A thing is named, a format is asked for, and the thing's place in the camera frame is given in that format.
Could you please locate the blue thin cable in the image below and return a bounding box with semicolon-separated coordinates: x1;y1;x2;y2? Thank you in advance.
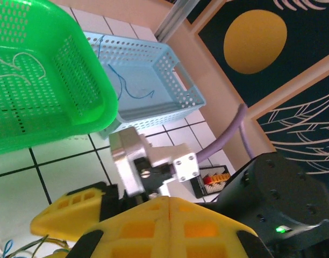
0;238;14;258
96;34;156;102

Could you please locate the light blue plastic basket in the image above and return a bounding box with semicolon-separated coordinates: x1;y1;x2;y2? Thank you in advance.
82;31;207;139

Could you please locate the black connector board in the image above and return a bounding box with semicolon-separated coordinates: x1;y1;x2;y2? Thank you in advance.
190;164;232;200

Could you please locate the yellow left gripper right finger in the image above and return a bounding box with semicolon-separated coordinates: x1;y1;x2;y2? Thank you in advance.
169;197;274;258

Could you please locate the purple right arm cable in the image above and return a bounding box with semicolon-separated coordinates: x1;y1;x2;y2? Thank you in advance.
195;103;255;164

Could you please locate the green plastic basket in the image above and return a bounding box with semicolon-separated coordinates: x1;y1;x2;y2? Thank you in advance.
0;0;119;158

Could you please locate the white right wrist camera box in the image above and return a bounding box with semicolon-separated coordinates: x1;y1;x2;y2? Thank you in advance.
109;126;201;198

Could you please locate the aluminium frame post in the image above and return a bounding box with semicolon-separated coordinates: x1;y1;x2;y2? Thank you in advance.
153;0;202;42

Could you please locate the pile of rubber bands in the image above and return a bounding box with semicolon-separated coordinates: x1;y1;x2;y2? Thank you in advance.
8;233;73;257

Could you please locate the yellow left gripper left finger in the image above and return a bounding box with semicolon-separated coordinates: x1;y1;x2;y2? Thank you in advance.
71;196;171;258

